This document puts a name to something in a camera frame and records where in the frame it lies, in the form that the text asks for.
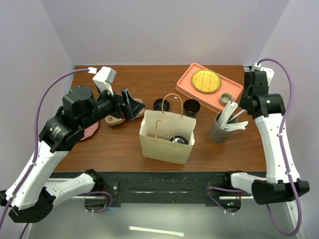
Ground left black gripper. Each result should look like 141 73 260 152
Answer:
80 82 145 129

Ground black cup lid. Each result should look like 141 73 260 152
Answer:
153 98 170 112
170 135 188 145

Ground brown paper bag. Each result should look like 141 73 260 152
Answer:
139 102 196 164

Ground black coffee cup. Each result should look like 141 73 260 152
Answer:
183 99 200 118

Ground white stirrer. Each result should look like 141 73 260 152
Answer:
228 110 246 122

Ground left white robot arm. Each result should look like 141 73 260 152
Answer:
0 86 145 223

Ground pink speckled plate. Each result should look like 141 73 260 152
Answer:
80 122 99 141

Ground yellow woven coaster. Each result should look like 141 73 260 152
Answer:
191 69 222 94

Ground grey cup of stirrers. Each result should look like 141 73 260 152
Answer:
209 102 248 144

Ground white strip on floor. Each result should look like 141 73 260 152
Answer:
128 226 184 237

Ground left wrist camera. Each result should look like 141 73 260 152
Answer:
93 66 117 96

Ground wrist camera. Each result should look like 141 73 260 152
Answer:
93 66 117 96
250 62 275 86

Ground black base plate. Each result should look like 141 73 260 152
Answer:
47 171 280 209

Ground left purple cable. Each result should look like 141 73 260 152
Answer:
0 69 90 239

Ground purple cable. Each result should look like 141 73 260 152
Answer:
0 69 90 239
204 58 303 237

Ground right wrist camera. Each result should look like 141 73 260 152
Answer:
250 62 275 86

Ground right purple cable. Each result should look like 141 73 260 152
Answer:
204 58 303 237

